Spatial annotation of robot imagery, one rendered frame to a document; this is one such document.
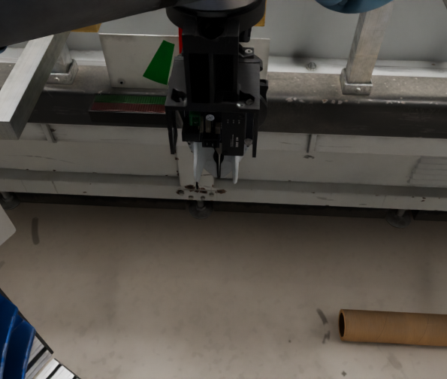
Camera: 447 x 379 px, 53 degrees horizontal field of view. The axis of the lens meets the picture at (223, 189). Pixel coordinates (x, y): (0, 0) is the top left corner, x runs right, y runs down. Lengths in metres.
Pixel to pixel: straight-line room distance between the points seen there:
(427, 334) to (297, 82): 0.77
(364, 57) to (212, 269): 0.81
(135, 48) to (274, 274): 0.83
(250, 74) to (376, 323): 0.97
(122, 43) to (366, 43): 0.37
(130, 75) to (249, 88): 0.44
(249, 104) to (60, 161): 1.09
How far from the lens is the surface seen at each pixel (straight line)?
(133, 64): 0.76
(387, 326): 1.26
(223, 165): 0.47
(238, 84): 0.35
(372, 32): 0.74
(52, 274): 1.44
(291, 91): 0.78
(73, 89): 0.82
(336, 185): 1.36
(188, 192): 1.33
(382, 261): 1.45
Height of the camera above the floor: 1.18
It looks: 51 degrees down
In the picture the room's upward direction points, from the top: straight up
